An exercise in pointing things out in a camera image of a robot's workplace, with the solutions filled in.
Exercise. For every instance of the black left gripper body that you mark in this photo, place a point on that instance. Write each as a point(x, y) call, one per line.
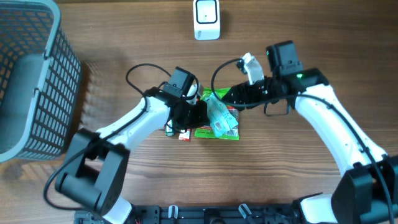
point(193, 116)

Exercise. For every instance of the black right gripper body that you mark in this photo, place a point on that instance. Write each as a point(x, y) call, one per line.
point(271, 93)

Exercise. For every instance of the red stick packet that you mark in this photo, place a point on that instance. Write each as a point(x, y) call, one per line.
point(185, 135)

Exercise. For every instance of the dark green small box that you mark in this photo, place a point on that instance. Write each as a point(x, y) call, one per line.
point(169, 128)

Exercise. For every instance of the green gummy candy bag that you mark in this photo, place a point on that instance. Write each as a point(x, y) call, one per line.
point(206, 130)

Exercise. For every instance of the teal tissue packet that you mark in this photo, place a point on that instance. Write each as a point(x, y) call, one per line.
point(223, 119)

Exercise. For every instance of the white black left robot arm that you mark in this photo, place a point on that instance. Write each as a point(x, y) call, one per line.
point(94, 169)

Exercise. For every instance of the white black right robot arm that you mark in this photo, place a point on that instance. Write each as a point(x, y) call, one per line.
point(367, 191)

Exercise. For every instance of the white barcode scanner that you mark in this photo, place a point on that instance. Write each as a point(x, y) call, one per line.
point(206, 19)

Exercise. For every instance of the grey plastic shopping basket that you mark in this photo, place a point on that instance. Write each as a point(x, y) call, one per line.
point(40, 80)

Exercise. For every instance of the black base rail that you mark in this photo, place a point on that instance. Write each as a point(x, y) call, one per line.
point(260, 214)

